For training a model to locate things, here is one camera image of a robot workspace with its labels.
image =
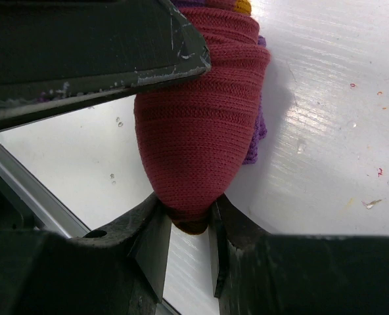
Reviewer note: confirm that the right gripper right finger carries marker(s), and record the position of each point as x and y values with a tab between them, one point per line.
255	272

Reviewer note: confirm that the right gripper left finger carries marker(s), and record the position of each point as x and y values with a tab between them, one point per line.
118	268

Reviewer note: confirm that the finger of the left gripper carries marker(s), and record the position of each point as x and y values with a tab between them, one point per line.
61	56

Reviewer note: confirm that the maroon purple striped sock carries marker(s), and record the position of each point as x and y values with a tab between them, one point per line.
194	137

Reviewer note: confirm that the aluminium frame rail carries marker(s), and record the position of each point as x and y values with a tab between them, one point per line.
34	207

